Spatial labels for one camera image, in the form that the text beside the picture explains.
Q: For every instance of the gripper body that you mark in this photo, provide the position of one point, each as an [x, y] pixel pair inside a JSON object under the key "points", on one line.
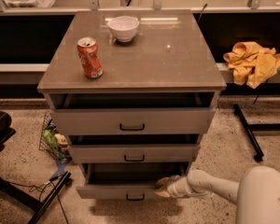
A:
{"points": [[175, 187]]}

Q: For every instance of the grey middle drawer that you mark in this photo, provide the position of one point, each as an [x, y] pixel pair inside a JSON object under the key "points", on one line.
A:
{"points": [[134, 148]]}

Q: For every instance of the orange soda can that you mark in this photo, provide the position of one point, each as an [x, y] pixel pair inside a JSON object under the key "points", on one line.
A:
{"points": [[88, 55]]}

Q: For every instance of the grey top drawer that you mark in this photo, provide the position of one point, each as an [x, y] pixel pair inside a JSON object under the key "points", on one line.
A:
{"points": [[134, 113]]}

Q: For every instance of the grey drawer cabinet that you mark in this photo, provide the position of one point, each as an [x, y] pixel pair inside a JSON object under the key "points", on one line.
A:
{"points": [[168, 54]]}

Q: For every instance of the white bowl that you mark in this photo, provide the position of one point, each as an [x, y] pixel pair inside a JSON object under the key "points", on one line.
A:
{"points": [[123, 28]]}

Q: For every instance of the grey bottom drawer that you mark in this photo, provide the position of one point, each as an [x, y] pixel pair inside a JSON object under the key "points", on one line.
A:
{"points": [[128, 181]]}

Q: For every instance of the black stand leg right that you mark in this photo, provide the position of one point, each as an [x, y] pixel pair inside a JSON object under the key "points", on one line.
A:
{"points": [[251, 128]]}

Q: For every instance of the grey drawer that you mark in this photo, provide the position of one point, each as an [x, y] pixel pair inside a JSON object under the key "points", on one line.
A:
{"points": [[128, 181], [134, 113], [134, 148]]}

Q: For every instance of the wire basket with items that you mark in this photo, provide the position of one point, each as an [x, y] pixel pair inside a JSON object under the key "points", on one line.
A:
{"points": [[51, 141]]}

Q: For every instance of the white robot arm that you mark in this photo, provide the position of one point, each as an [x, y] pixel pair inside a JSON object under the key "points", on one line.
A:
{"points": [[256, 196]]}

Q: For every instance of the yellow cloth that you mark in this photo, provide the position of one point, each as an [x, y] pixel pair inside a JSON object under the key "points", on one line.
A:
{"points": [[252, 64]]}

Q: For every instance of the blue tape strip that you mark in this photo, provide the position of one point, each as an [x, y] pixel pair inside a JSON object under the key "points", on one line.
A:
{"points": [[61, 164]]}

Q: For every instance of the black stand leg left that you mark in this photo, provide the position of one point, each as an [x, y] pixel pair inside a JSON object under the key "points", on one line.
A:
{"points": [[38, 206]]}

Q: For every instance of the black stand leg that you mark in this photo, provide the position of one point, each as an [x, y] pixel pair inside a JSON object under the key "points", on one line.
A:
{"points": [[251, 128], [38, 206]]}

